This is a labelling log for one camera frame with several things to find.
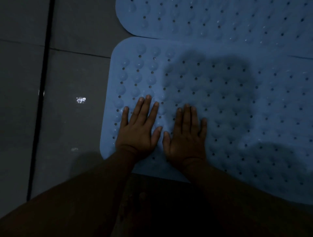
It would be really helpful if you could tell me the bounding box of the person's right hand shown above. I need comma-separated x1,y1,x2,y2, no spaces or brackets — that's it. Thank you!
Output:
162,104,208,169

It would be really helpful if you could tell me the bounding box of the person's left hand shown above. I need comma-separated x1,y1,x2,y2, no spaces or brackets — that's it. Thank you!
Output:
115,95,163,160

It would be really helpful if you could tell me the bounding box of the blue perforated rubber bath mat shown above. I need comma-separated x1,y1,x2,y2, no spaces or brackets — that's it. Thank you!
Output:
115,0,313,59
100,37,313,205

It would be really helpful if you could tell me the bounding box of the person's right forearm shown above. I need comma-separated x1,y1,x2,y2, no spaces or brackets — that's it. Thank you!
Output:
180,157,313,237

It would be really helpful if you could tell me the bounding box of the person's left forearm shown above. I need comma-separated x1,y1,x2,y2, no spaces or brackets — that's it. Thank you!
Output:
0,146,138,237

